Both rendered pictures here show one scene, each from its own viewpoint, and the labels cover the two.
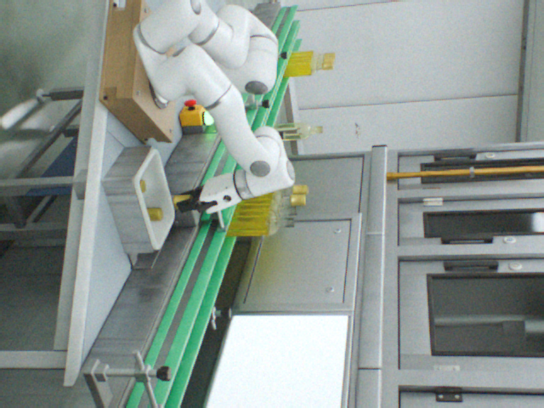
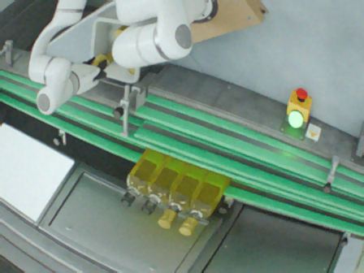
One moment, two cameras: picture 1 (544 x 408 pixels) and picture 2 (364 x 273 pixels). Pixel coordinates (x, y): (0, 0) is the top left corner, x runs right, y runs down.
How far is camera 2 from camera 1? 212 cm
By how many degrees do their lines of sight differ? 73
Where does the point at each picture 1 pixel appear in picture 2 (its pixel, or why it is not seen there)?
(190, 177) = (182, 91)
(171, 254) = (105, 91)
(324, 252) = (121, 246)
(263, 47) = (142, 32)
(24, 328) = not seen: hidden behind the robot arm
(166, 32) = not seen: outside the picture
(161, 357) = (22, 84)
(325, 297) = (62, 221)
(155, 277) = not seen: hidden behind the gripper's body
